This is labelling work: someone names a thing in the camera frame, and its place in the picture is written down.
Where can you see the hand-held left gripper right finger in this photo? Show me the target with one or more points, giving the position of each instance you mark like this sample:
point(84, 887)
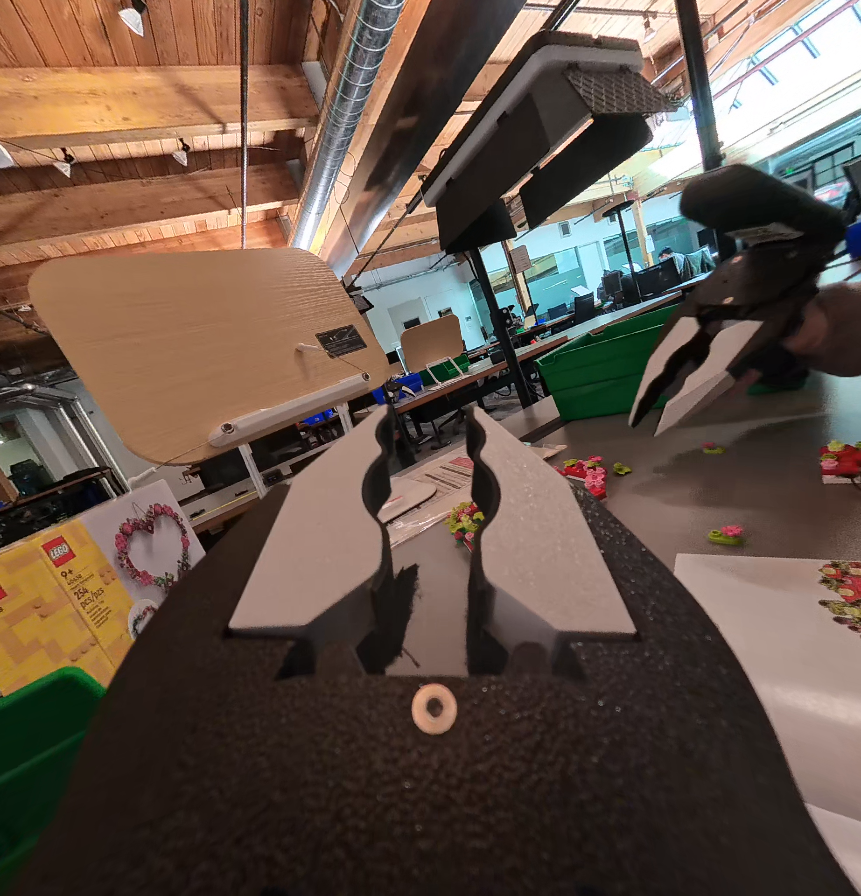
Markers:
point(549, 560)

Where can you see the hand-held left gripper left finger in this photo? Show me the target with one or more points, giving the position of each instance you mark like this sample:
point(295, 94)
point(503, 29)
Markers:
point(311, 553)

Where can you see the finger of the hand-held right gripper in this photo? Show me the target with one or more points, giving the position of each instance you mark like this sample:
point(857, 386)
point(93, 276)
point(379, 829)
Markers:
point(665, 360)
point(710, 385)

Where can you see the red lego frame segment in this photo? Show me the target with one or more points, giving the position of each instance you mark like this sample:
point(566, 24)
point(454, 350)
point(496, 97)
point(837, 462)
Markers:
point(588, 476)

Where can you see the pink flower lime lego piece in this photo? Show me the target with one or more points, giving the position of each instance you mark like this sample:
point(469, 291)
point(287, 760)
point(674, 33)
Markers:
point(725, 535)

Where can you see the lego instruction booklet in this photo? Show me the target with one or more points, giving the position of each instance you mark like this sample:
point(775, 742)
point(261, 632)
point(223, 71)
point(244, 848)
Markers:
point(752, 630)

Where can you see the yellow lego box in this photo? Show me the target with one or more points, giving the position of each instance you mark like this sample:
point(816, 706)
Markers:
point(52, 616)

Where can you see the person's right hand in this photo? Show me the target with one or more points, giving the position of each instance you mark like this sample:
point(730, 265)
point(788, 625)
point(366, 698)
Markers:
point(843, 329)

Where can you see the large green storage bin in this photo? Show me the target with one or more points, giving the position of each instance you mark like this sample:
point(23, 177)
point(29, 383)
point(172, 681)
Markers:
point(598, 402)
point(605, 350)

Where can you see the computer monitor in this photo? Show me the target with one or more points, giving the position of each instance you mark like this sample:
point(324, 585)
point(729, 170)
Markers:
point(658, 278)

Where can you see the clear bag with white paper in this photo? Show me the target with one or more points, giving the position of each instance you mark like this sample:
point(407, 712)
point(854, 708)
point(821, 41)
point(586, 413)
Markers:
point(444, 479)

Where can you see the black building column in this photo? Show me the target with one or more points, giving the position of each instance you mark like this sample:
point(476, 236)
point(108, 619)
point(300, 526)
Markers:
point(700, 84)

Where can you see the black lamp stand pole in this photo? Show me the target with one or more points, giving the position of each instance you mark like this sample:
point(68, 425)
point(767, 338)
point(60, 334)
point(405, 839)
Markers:
point(504, 329)

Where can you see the small green bin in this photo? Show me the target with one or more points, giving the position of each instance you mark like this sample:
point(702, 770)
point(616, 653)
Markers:
point(445, 369)

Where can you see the small wooden tilting tabletop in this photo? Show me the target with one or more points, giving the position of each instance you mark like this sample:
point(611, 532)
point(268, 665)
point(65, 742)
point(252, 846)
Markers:
point(430, 343)

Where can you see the large wooden tilting tabletop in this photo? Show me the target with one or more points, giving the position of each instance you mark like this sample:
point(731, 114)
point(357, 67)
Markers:
point(192, 350)

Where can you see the black white overhead lamp panel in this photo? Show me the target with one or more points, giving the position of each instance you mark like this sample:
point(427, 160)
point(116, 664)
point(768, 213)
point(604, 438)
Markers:
point(542, 140)

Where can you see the green plastic bin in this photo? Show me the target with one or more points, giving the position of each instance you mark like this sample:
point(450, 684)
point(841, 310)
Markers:
point(24, 756)

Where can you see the silver ventilation duct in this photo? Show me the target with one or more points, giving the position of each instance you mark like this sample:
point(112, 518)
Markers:
point(339, 126)

